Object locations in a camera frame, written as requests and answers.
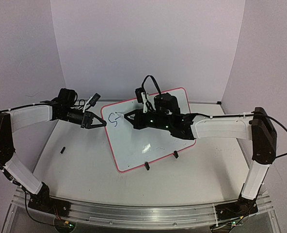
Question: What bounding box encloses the right black board clip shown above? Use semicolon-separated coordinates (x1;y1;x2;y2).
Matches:
174;151;179;159

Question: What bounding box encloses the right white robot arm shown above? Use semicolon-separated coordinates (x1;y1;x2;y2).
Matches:
124;93;278;220

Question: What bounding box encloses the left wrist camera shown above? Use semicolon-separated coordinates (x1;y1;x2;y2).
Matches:
83;93;101;112

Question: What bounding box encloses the base black cable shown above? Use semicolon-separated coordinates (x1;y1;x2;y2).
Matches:
212;203;251;229
24;194;73;229

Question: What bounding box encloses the left black board clip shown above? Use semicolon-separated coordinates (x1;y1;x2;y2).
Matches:
144;162;150;171

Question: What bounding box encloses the right base black cable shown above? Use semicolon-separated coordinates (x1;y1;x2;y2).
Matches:
212;203;251;229

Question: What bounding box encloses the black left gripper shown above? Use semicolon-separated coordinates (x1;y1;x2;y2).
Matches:
60;106;107;128

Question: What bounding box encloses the aluminium front rail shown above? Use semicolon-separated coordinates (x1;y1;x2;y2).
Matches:
11;191;274;230

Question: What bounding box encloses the pink framed whiteboard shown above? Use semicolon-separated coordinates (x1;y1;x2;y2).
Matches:
101;98;196;173

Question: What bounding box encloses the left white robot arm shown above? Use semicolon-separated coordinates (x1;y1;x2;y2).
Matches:
0;88;107;214

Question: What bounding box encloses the right camera black cable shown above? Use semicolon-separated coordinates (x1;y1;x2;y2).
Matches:
142;75;162;95

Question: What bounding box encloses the black board clip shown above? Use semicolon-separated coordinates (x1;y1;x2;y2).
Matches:
174;151;179;159
144;162;150;171

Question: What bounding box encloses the left base black cable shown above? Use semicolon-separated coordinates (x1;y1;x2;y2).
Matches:
24;194;73;229

